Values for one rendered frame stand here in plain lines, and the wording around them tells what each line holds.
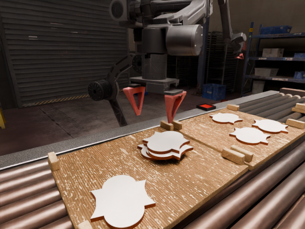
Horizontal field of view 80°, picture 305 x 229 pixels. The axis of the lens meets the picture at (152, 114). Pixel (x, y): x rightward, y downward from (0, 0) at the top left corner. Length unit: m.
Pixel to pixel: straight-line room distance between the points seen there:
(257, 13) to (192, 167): 5.93
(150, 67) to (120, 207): 0.28
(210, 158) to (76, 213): 0.35
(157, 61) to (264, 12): 5.86
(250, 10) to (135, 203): 6.17
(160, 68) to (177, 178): 0.25
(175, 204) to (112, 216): 0.12
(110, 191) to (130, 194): 0.04
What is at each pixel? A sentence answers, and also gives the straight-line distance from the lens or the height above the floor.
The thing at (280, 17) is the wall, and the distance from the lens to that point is 6.07.
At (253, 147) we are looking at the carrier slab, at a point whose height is 0.94.
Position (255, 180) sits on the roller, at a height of 0.92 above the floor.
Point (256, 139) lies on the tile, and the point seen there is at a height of 0.95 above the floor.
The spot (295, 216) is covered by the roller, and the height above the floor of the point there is 0.92.
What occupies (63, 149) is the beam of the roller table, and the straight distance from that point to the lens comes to 0.67.
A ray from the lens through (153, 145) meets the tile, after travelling 0.50.
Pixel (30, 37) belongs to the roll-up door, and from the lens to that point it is 5.11.
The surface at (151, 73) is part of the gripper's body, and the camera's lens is 0.41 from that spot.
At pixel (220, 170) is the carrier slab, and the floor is 0.94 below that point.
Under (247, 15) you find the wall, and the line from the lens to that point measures 6.35.
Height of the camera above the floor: 1.21
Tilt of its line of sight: 19 degrees down
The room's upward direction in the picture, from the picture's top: straight up
